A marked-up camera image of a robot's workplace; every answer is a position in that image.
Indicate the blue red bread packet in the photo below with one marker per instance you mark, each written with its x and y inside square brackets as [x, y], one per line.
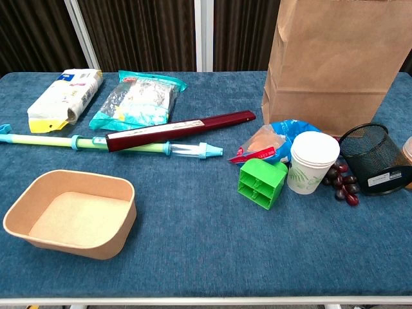
[264, 145]

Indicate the green plastic block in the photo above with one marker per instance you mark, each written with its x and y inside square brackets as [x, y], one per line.
[260, 183]

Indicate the dark red grape bunch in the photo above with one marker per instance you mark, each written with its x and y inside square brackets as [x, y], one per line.
[349, 196]

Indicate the black mesh pen holder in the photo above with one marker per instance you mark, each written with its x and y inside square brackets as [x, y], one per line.
[370, 154]

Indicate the brown paper bag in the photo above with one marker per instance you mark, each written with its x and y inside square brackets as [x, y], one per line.
[328, 64]

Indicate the dark red long box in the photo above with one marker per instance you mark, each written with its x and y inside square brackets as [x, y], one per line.
[180, 128]

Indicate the blue fabric table cover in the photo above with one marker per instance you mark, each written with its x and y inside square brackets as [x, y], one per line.
[206, 241]

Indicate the teal clear snack packet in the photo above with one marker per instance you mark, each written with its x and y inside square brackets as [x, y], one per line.
[138, 99]

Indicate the dark brown pleated curtain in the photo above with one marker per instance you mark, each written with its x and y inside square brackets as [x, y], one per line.
[145, 32]
[408, 66]
[241, 32]
[32, 32]

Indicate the white yellow paper package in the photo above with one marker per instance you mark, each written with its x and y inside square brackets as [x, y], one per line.
[64, 96]

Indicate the teal green toy pump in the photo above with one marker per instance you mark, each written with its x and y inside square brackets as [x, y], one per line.
[38, 140]

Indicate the brown round object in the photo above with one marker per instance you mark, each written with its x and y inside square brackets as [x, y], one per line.
[408, 151]

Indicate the white partition frame post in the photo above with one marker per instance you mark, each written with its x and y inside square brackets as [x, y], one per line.
[203, 35]
[82, 35]

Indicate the white table frame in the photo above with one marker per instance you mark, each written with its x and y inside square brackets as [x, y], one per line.
[206, 301]

